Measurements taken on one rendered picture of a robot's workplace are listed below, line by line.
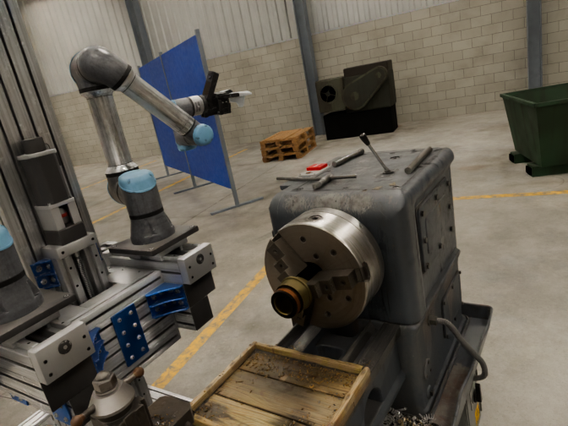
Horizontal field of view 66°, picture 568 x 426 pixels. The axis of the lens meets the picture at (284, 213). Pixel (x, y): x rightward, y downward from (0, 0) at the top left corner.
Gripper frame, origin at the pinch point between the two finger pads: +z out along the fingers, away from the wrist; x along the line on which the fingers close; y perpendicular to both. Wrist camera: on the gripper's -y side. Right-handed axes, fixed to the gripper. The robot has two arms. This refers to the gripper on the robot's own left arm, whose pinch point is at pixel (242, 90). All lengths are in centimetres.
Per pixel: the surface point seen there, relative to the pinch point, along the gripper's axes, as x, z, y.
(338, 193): 72, -17, 23
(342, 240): 89, -33, 27
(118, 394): 93, -92, 31
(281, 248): 75, -42, 31
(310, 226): 81, -36, 25
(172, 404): 89, -82, 45
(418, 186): 88, -1, 23
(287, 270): 80, -44, 34
